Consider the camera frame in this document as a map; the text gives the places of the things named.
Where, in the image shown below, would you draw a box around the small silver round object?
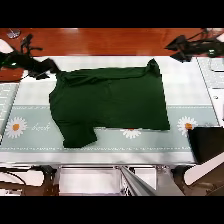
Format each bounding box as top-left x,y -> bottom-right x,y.
6,28 -> 22,40

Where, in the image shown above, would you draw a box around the silver frame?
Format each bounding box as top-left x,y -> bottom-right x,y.
0,56 -> 224,197

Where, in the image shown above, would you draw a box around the dark green T-shirt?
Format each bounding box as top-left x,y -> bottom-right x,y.
48,58 -> 171,149

